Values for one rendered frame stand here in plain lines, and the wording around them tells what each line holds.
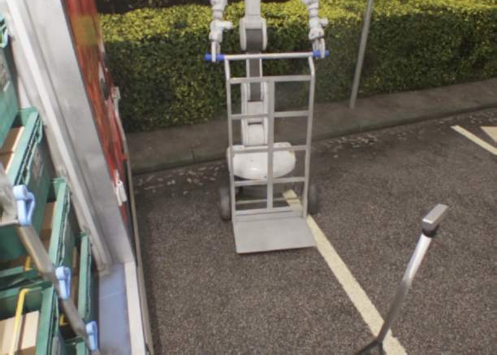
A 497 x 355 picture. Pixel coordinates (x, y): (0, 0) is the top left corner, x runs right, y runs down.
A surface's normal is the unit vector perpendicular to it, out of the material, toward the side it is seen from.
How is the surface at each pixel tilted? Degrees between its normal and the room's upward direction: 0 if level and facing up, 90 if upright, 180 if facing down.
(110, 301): 0
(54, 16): 90
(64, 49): 90
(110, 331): 0
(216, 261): 0
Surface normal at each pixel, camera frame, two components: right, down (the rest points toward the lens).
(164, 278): 0.00, -0.81
